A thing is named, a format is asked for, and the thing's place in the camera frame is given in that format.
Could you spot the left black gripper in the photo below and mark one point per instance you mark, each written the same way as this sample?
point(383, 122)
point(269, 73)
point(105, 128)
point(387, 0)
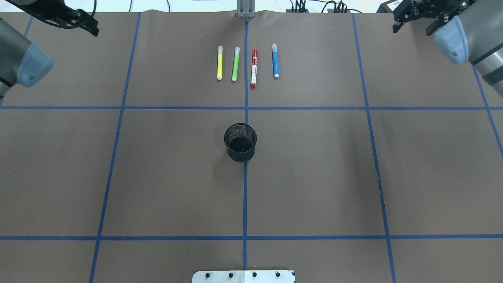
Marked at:
point(50, 10)

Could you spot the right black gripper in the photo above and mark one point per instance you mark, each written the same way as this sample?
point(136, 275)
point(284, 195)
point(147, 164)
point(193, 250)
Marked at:
point(431, 10)

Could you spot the yellow highlighter pen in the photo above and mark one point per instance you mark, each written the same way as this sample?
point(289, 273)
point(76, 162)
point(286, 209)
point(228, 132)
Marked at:
point(219, 75)

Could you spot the green highlighter pen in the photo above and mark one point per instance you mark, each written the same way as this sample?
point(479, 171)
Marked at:
point(235, 64)

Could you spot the blue highlighter pen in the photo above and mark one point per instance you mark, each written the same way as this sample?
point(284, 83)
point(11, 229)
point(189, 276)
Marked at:
point(275, 60)

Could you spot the red and white marker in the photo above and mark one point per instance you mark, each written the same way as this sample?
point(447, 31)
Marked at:
point(254, 68)

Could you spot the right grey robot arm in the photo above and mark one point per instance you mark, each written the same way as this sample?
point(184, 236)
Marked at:
point(464, 31)

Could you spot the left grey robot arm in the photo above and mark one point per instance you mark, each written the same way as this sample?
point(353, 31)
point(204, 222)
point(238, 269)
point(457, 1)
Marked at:
point(22, 62)

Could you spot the black box with label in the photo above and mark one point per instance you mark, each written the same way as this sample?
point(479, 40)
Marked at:
point(388, 7)

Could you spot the right grey USB hub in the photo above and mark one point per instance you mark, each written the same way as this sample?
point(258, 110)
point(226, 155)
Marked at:
point(339, 6)

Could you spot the grey usb hub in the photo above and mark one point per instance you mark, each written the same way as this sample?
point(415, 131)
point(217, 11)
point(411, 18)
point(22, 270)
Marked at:
point(339, 6)
point(297, 6)

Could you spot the left grey USB hub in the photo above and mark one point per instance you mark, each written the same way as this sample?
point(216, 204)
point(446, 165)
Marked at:
point(297, 6)

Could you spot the brown paper table mat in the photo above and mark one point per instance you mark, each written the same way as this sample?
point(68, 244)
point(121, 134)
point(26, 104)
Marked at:
point(377, 160)

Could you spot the black mesh pen cup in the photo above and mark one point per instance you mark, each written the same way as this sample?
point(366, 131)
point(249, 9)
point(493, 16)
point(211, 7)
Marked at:
point(240, 140)

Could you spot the white metal mounting plate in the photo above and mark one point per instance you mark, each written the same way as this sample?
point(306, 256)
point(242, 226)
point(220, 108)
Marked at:
point(244, 276)

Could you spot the aluminium frame post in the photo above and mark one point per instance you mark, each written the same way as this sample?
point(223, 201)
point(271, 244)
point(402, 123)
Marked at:
point(245, 9)

